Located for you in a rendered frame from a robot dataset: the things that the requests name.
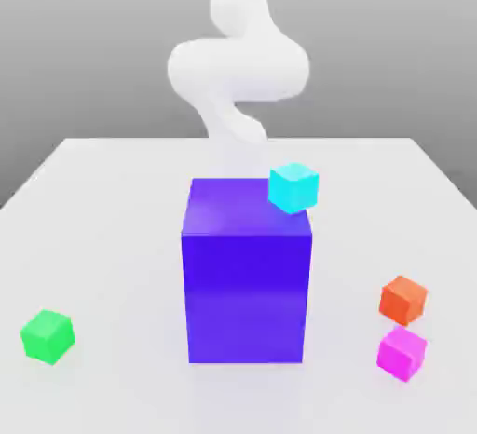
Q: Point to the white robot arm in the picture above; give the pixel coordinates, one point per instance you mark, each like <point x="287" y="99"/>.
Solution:
<point x="238" y="65"/>

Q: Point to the small cyan cube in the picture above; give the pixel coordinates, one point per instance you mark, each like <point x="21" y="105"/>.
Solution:
<point x="293" y="188"/>

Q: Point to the small orange cube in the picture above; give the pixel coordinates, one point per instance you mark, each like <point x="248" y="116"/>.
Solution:
<point x="402" y="300"/>

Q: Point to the small magenta cube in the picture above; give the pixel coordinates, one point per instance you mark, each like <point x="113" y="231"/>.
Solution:
<point x="401" y="354"/>

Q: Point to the small green cube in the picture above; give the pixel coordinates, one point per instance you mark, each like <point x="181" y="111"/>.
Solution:
<point x="47" y="337"/>

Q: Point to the large purple box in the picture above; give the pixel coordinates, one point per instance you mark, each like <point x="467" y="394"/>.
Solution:
<point x="246" y="285"/>

